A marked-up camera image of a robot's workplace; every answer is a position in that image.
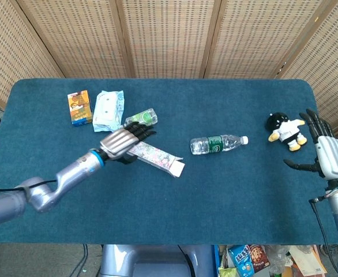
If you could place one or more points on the tan paper envelopes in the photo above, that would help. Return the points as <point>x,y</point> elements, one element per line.
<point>304,265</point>

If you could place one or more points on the grey robot torso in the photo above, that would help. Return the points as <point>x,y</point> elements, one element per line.
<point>157,259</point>

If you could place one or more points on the teal felt table cover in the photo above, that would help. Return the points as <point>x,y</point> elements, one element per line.
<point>186,213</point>

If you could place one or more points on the light blue wipes pack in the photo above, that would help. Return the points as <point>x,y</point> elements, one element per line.
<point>107,112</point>

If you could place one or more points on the penguin plush toy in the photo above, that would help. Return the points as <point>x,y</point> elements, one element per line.
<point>285,130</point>

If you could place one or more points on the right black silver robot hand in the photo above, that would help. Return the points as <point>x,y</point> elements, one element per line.
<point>332,158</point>

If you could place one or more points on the floral pink long box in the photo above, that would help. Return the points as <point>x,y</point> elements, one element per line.
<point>160,158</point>

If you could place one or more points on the small bottle light green label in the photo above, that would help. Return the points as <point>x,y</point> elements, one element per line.
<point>144,116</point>

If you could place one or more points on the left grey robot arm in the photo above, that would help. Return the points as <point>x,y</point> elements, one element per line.
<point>71,173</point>

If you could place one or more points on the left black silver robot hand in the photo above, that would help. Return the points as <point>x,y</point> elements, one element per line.
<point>118,142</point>

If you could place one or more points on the woven bamboo folding screen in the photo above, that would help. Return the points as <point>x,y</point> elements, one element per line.
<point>169,37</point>

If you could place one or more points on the blue snack bag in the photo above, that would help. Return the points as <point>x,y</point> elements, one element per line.
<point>241,259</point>

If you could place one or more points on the green snack bag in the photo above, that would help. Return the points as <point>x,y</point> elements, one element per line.
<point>226,272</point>

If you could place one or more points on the clear plastic bag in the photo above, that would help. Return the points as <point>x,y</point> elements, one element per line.
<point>278,259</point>

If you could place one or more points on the water bottle dark green label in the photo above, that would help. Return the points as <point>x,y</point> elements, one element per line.
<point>215,144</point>

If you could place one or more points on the brown cookie box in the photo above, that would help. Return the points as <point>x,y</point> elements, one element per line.
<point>258,256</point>

